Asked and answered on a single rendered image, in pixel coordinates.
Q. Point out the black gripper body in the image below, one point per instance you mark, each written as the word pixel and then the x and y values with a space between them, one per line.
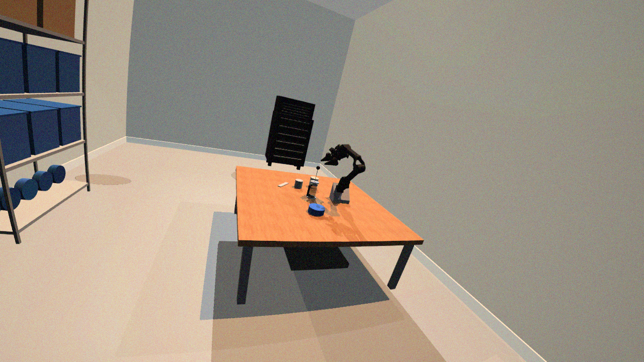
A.
pixel 335 158

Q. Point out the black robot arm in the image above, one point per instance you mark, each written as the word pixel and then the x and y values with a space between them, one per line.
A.
pixel 345 150

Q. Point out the blue short cylinder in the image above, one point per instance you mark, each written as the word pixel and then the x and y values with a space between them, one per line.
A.
pixel 316 209

